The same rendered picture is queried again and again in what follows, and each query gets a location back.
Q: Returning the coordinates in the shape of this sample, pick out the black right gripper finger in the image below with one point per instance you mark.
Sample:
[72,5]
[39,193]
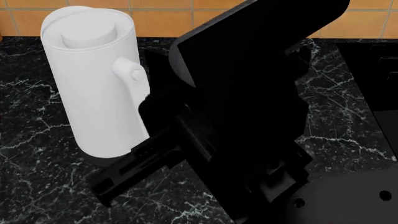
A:
[164,112]
[136,168]

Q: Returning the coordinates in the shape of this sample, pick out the dark grey kettle base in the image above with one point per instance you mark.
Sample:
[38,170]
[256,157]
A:
[99,161]

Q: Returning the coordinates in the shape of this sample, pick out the round white kettle button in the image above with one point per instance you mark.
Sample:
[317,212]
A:
[136,73]

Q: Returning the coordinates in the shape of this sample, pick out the white electric kettle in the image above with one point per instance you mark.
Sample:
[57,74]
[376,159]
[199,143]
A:
[90,98]

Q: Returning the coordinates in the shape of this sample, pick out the white kettle lid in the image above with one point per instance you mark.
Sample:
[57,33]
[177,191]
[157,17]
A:
[88,35]

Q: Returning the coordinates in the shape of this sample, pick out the black stove top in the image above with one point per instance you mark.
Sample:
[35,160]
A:
[370,77]

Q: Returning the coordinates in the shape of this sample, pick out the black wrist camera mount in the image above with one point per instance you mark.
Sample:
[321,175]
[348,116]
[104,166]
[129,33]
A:
[248,42]

